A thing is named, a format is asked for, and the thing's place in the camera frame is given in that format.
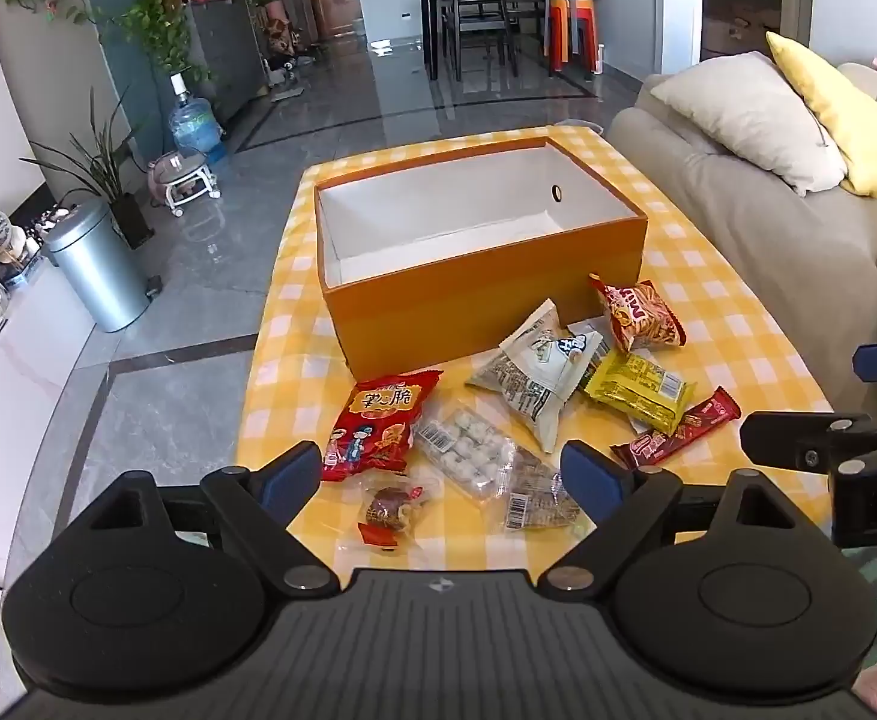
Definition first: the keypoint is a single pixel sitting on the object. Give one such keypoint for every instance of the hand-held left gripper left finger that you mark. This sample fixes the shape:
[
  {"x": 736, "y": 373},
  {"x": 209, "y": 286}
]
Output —
[{"x": 292, "y": 476}]

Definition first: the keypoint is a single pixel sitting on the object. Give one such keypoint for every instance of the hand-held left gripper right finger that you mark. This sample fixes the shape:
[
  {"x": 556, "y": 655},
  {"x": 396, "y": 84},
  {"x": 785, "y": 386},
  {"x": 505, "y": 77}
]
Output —
[{"x": 592, "y": 476}]

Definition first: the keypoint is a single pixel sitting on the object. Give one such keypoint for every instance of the clear packet of brown snacks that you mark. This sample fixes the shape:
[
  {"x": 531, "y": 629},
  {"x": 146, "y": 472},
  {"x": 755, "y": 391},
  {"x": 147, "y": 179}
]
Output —
[{"x": 536, "y": 495}]

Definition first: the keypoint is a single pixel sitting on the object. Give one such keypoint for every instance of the dark red chocolate bar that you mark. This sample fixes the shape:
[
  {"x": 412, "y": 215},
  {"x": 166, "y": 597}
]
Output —
[
  {"x": 644, "y": 448},
  {"x": 708, "y": 411}
]

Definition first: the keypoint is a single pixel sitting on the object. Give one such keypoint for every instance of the yellow snack packet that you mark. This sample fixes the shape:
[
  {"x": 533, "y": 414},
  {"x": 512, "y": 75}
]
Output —
[{"x": 637, "y": 388}]

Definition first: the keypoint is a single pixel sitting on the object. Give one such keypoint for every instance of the clear pastry packet red label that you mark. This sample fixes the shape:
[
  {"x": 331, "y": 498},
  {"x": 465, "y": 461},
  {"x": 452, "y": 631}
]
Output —
[{"x": 389, "y": 510}]

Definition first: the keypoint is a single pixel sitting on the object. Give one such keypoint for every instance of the large white grey snack packet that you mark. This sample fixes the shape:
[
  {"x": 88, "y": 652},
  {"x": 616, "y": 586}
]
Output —
[{"x": 521, "y": 382}]

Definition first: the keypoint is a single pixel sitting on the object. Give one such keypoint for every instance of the small white dark-print snack packet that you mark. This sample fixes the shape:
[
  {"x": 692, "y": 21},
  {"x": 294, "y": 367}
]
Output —
[{"x": 581, "y": 349}]

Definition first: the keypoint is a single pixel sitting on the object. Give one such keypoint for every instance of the clear packet of white candies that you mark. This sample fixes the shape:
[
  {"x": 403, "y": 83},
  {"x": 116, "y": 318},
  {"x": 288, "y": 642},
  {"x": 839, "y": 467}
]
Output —
[{"x": 464, "y": 442}]

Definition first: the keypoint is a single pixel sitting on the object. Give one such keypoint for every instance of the red orange noodle snack bag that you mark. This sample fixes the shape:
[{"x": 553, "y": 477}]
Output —
[{"x": 637, "y": 315}]

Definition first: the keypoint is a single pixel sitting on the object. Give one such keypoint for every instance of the orange cardboard box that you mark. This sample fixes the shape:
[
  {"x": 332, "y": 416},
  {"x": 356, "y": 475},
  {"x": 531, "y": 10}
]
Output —
[{"x": 483, "y": 292}]

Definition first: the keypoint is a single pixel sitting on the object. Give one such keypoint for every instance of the yellow checked tablecloth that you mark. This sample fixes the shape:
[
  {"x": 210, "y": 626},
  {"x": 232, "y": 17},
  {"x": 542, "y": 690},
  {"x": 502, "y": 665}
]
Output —
[{"x": 708, "y": 300}]

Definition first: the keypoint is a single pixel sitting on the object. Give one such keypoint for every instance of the beige sofa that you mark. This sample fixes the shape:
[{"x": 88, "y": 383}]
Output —
[{"x": 746, "y": 225}]

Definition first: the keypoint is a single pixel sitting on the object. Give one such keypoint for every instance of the yellow pillow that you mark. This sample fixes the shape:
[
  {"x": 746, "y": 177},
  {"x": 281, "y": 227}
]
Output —
[{"x": 851, "y": 120}]

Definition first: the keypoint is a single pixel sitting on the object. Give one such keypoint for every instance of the white pillow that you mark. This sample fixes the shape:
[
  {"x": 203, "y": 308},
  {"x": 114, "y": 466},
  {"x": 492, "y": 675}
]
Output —
[{"x": 746, "y": 120}]

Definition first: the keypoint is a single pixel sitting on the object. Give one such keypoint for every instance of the silver trash can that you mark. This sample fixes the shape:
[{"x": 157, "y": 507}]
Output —
[{"x": 100, "y": 270}]

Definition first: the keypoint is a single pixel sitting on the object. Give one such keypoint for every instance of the white low cabinet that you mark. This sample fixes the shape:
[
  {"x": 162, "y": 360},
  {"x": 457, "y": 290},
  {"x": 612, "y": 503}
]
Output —
[{"x": 3, "y": 405}]

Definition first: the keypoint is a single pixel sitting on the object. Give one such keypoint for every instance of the potted long-leaf plant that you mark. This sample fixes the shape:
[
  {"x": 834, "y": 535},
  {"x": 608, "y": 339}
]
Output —
[{"x": 134, "y": 221}]

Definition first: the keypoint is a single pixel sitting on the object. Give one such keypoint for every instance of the white rolling stool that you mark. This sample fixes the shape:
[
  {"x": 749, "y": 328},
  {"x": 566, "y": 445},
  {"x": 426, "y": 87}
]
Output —
[{"x": 183, "y": 180}]

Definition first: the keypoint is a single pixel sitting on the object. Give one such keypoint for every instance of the blue water jug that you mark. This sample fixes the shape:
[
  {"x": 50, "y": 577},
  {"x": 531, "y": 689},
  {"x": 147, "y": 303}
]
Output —
[{"x": 194, "y": 127}]

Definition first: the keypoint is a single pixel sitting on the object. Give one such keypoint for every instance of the grey cabinet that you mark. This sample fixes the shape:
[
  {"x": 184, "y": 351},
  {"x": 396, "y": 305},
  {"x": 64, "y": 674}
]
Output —
[{"x": 228, "y": 52}]

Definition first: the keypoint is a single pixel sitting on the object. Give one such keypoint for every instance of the stuffed toy figure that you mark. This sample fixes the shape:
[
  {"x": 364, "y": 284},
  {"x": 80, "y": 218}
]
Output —
[{"x": 280, "y": 26}]

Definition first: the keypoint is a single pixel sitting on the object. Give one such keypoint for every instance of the stack of coloured stools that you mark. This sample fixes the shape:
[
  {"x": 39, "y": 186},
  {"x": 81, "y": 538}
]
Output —
[{"x": 573, "y": 26}]

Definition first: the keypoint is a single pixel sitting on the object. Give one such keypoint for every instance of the green leafy plant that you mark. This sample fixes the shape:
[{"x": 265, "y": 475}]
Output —
[{"x": 160, "y": 15}]

